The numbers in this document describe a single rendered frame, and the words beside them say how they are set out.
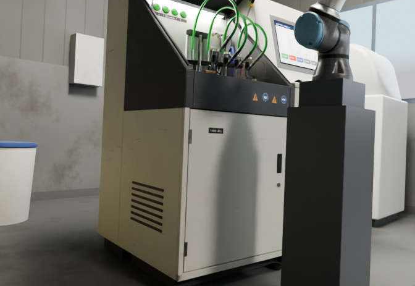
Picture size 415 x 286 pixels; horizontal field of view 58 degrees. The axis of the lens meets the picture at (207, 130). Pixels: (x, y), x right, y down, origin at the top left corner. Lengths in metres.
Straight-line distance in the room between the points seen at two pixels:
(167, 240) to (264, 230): 0.52
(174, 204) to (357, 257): 0.73
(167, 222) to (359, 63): 2.28
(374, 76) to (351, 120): 1.97
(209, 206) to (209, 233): 0.12
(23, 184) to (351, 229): 2.27
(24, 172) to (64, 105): 1.16
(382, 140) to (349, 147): 1.88
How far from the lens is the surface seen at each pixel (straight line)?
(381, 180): 3.28
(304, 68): 2.54
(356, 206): 1.46
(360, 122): 1.46
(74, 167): 4.01
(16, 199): 3.00
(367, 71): 3.37
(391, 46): 4.29
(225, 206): 1.73
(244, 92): 1.77
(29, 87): 3.85
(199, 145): 1.60
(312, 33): 1.38
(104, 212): 2.28
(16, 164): 2.94
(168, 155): 1.65
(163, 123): 1.69
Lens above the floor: 0.68
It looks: 1 degrees up
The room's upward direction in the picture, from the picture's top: 2 degrees clockwise
